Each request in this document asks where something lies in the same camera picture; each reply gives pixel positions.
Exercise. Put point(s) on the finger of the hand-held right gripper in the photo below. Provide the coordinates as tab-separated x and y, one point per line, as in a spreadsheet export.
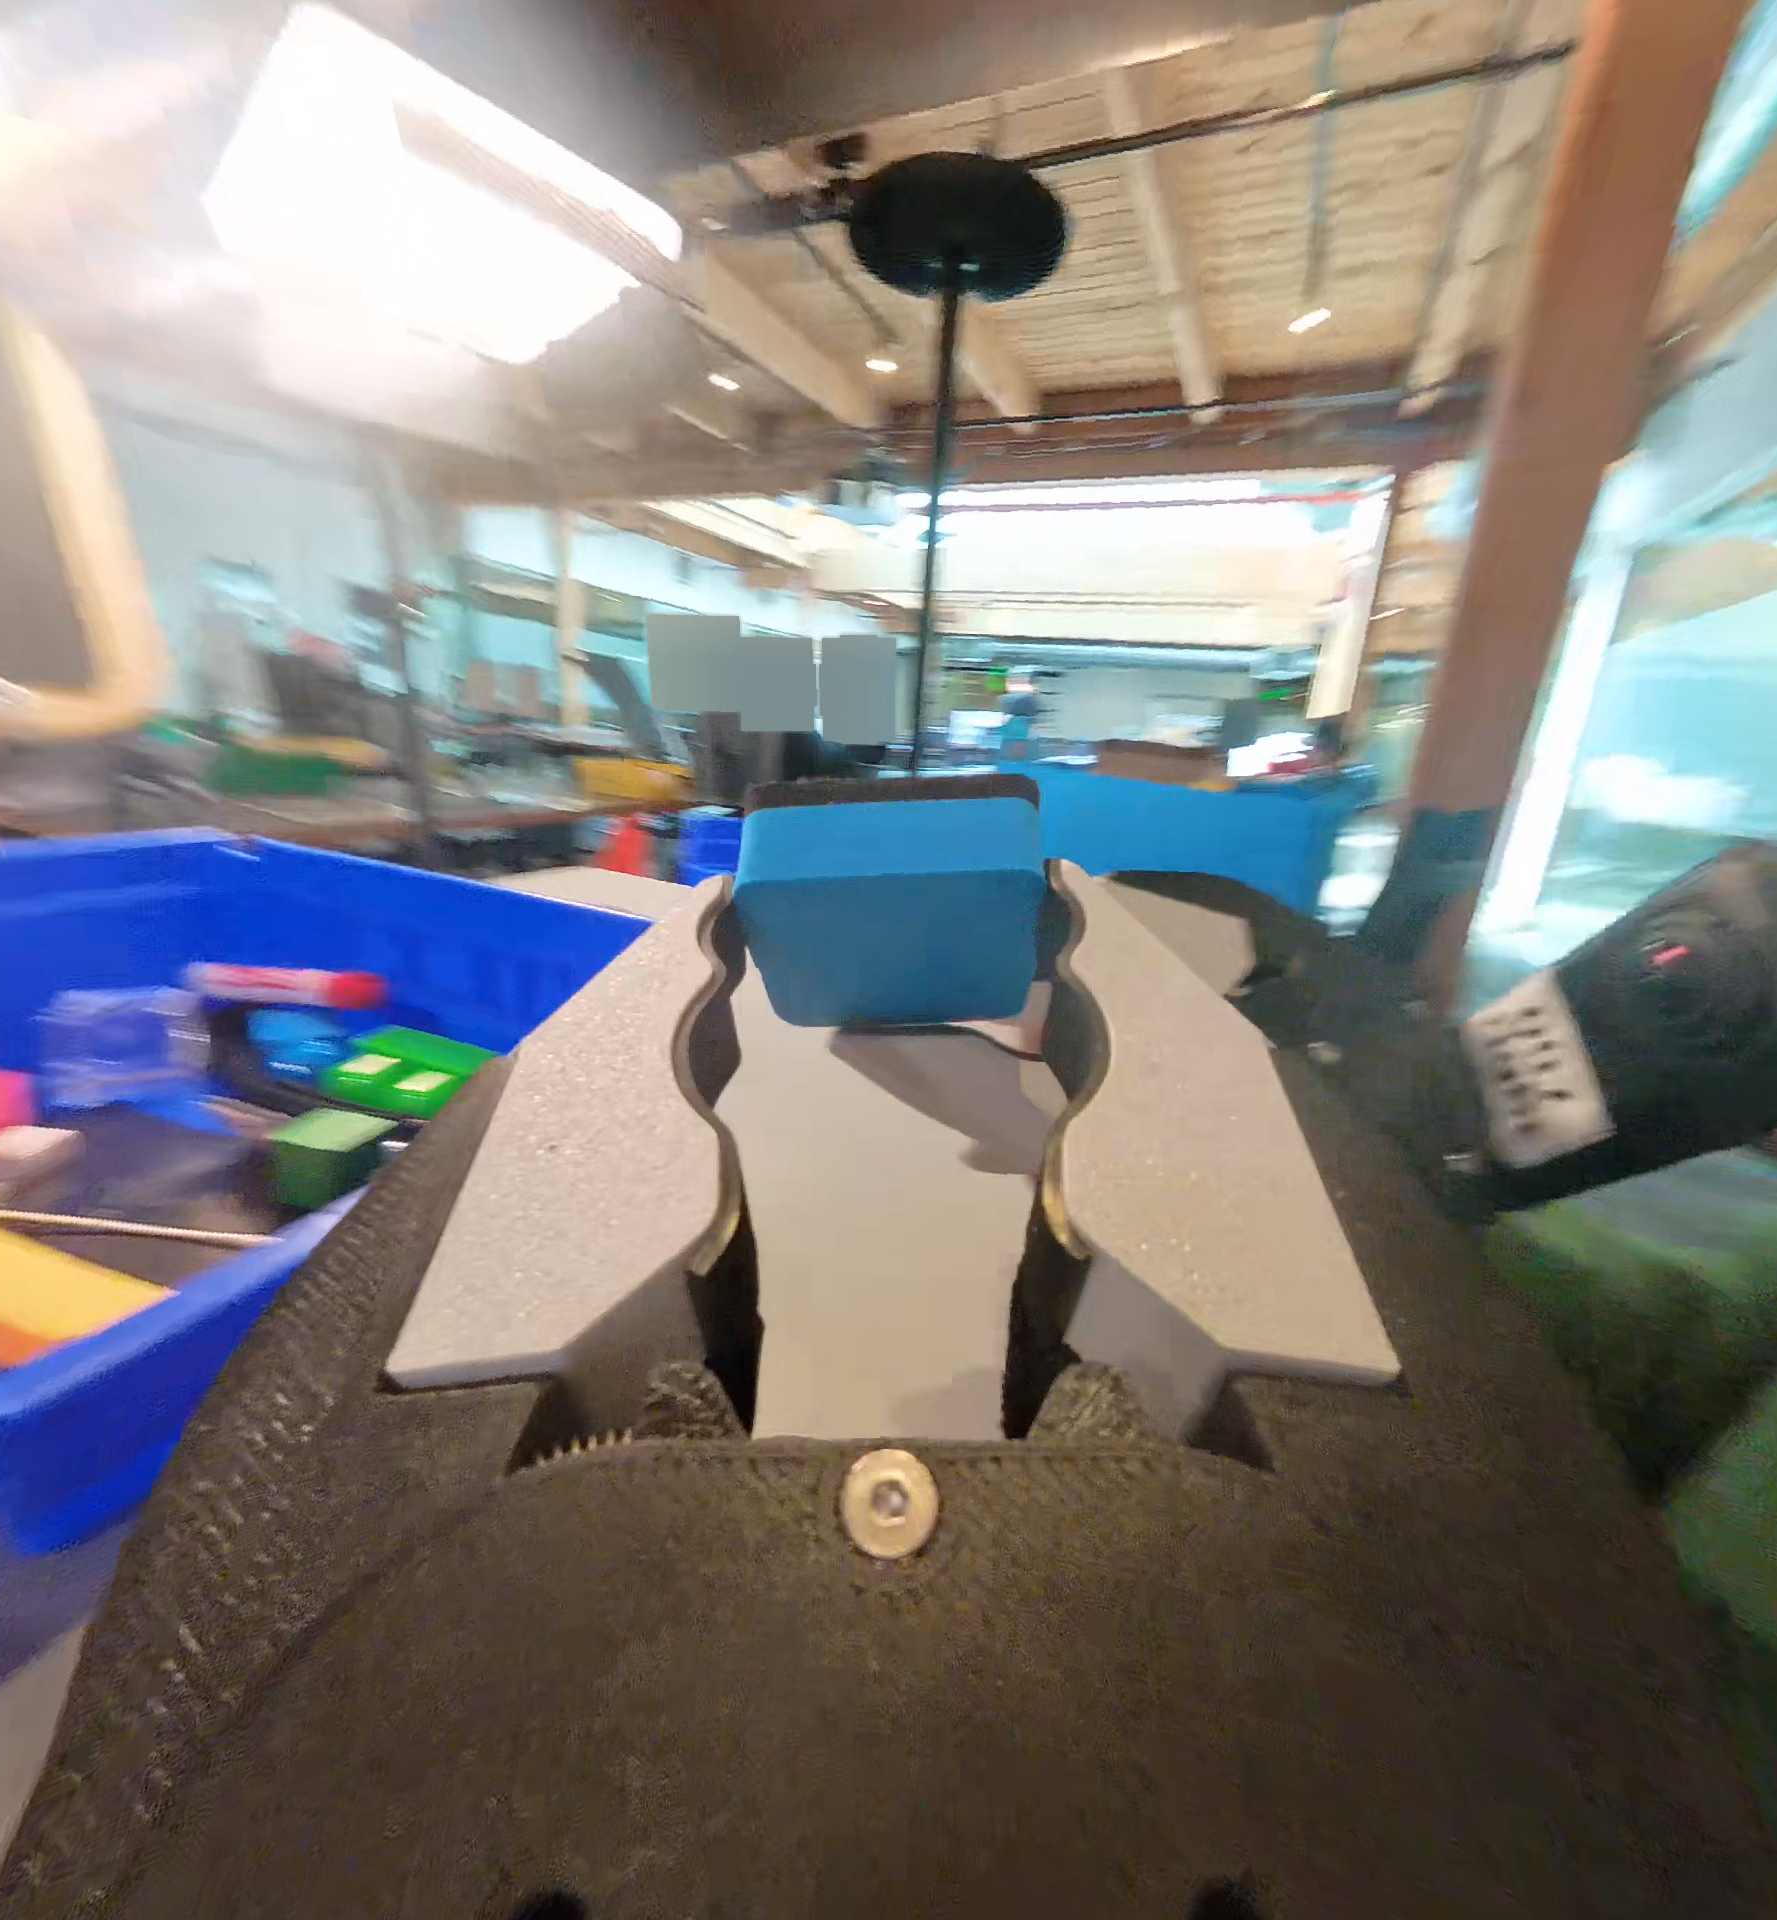
1202	938

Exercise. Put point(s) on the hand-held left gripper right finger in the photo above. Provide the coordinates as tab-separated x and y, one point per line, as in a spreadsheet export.
1219	1214

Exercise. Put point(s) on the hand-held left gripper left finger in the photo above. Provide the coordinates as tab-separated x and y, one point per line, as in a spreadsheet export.
574	1200

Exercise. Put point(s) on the light blue foam block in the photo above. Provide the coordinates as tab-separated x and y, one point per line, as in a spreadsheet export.
889	916

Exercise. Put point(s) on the large blue plastic bin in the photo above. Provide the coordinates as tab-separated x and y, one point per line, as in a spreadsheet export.
79	1440

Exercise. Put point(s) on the person's right forearm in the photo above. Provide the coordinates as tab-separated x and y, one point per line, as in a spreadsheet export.
1653	1320

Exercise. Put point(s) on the light blue cart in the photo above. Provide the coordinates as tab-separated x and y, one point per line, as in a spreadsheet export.
1202	834

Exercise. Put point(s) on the cardboard box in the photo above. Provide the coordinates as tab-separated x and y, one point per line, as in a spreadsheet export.
1157	761

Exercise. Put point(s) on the green two-stud brick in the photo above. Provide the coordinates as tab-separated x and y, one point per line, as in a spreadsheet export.
408	1069

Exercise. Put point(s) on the green cube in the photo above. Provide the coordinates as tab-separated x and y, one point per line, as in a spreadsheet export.
327	1154

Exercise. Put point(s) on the blue stud brick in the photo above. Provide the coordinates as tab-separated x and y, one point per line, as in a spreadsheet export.
296	1040

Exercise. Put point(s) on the orange traffic cone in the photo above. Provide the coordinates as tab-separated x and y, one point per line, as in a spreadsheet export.
626	848

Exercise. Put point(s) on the red dry-erase marker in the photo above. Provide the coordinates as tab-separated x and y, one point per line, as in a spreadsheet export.
282	986

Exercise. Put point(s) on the small blue bin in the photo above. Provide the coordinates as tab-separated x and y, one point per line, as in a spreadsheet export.
709	848

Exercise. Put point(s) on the yellow bin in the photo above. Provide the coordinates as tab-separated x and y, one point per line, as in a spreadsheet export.
632	776

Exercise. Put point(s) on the long wooden table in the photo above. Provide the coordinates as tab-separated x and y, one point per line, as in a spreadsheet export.
349	817

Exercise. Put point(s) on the clear acrylic cube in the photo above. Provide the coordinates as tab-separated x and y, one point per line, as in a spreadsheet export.
115	1050

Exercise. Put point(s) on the green bin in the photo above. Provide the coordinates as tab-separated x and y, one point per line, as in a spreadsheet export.
273	768

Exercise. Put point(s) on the long yellow block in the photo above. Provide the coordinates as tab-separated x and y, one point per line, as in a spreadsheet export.
19	1276

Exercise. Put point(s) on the metal light stand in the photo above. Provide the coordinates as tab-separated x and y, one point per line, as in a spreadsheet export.
406	646

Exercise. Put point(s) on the black pole round disc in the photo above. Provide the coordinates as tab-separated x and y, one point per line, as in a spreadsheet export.
957	226

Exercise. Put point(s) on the studio light panel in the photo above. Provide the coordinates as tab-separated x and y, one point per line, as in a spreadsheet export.
423	194

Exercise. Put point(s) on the slim wooden post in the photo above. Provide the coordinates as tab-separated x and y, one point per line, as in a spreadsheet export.
570	614
1354	601

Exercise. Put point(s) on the thick wooden post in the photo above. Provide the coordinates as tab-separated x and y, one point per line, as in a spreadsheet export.
1562	450

